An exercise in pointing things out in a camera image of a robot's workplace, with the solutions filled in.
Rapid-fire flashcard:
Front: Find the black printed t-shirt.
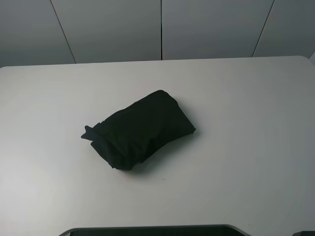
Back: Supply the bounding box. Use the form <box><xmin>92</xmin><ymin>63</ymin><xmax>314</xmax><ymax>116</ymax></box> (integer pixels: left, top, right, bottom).
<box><xmin>81</xmin><ymin>90</ymin><xmax>196</xmax><ymax>171</ymax></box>

